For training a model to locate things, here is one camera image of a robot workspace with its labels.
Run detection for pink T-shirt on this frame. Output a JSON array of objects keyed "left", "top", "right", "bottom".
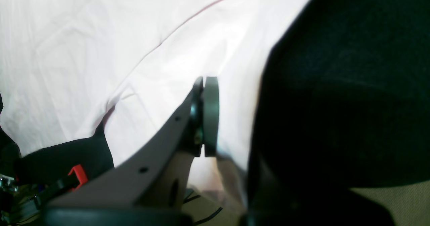
[{"left": 0, "top": 0, "right": 323, "bottom": 208}]

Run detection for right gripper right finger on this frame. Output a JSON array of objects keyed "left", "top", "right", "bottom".
[{"left": 203, "top": 76, "right": 219, "bottom": 157}]

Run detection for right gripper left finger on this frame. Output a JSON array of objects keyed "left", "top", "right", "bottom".
[{"left": 44, "top": 77, "right": 203, "bottom": 226}]

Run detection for red clamp right edge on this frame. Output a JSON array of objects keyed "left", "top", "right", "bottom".
[{"left": 68, "top": 164, "right": 89, "bottom": 192}]

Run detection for black table cloth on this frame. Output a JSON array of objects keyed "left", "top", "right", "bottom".
[{"left": 1, "top": 0, "right": 429, "bottom": 226}]

